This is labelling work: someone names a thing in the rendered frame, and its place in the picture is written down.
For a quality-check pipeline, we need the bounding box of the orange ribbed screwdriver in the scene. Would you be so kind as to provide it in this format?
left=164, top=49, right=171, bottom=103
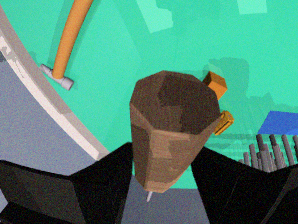
left=213, top=111, right=234, bottom=136

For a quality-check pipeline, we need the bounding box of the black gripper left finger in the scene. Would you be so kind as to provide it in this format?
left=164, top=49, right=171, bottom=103
left=0, top=141, right=133, bottom=224

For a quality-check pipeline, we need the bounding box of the blue flat strip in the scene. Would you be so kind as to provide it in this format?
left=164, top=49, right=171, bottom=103
left=257, top=111, right=298, bottom=136

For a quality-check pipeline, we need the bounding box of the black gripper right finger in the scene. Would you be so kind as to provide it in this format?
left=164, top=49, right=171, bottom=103
left=190, top=147, right=298, bottom=224

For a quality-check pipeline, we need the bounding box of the orange flat bar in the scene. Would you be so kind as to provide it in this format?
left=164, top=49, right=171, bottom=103
left=202, top=71, right=227, bottom=100

